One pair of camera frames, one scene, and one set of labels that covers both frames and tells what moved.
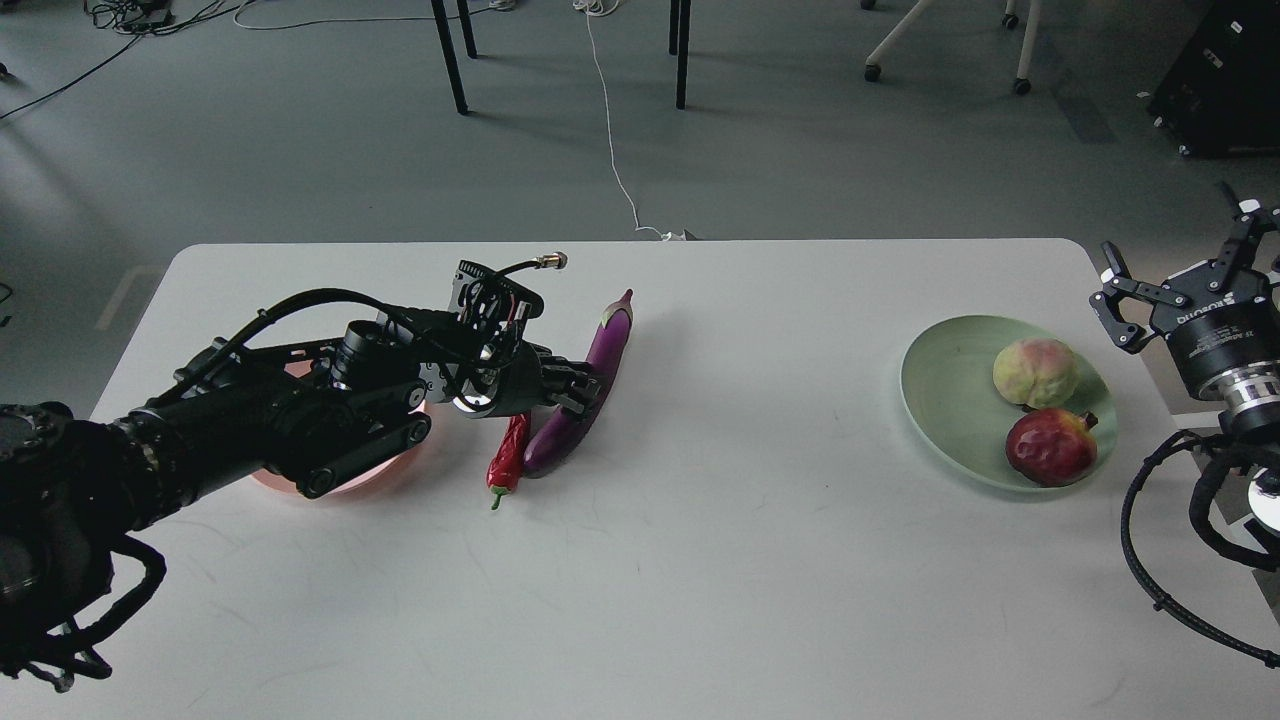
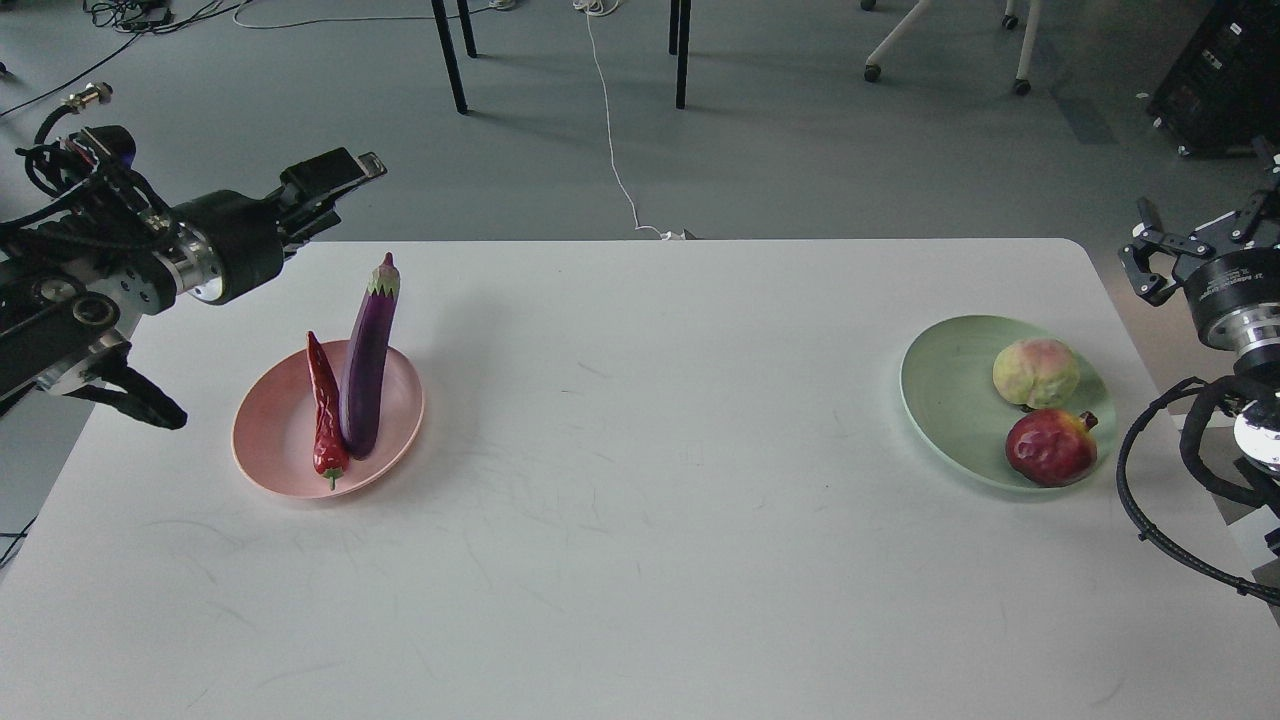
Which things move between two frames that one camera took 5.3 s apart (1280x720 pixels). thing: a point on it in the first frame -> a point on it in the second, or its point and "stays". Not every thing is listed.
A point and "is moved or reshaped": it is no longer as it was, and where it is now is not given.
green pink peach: [1037, 373] stays
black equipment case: [1222, 97] stays
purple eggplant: [555, 440] is moved or reshaped
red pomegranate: [1052, 447] stays
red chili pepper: [505, 467] is moved or reshaped
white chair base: [1022, 85] stays
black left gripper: [514, 382] -> [226, 243]
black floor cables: [138, 18] stays
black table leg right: [680, 36] stays
